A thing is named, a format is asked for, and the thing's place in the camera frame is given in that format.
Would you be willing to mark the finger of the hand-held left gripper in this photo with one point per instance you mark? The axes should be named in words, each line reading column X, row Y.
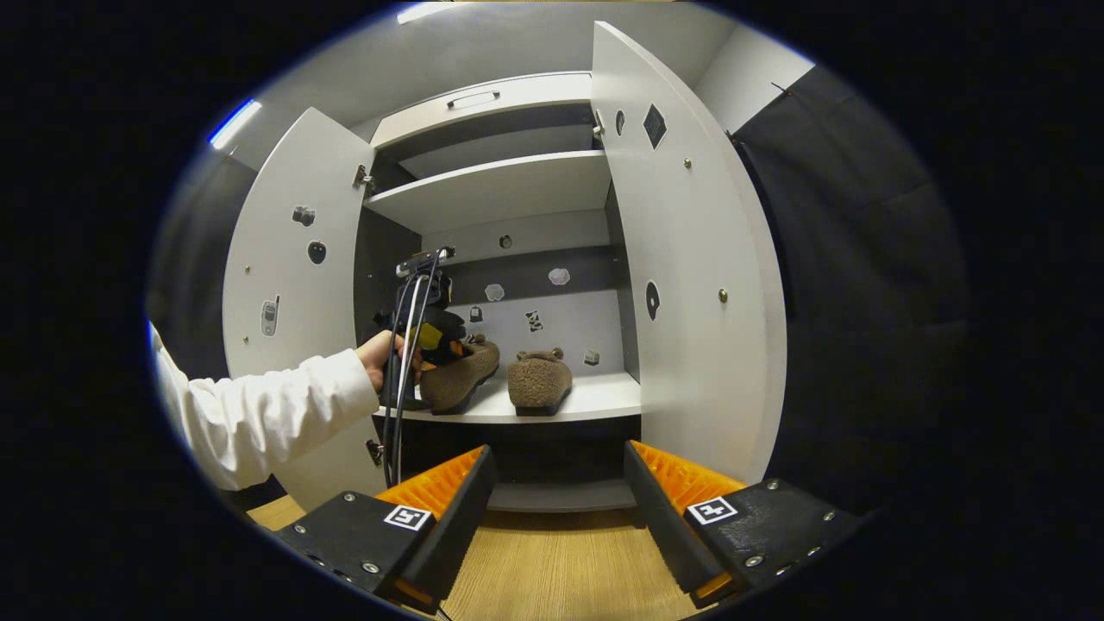
column 448, row 353

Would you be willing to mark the brown fuzzy shoe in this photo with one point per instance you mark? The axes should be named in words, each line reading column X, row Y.
column 539, row 379
column 470, row 375

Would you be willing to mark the large ceiling light panel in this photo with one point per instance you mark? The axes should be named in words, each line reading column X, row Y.
column 423, row 11

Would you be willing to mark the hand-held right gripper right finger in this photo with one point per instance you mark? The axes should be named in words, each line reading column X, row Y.
column 664, row 535

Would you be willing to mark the white cabinet drawer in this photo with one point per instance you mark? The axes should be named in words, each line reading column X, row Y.
column 535, row 95

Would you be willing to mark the white door with phone sticker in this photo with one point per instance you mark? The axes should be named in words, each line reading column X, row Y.
column 285, row 259

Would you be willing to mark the white door with cat sticker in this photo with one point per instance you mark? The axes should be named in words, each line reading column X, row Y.
column 690, row 259

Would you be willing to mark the white shoe cabinet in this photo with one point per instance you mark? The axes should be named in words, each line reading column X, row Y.
column 500, row 185

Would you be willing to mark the small ceiling light panel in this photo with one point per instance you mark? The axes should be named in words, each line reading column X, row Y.
column 235, row 123

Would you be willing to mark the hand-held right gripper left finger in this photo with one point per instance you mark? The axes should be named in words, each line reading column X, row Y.
column 448, row 535

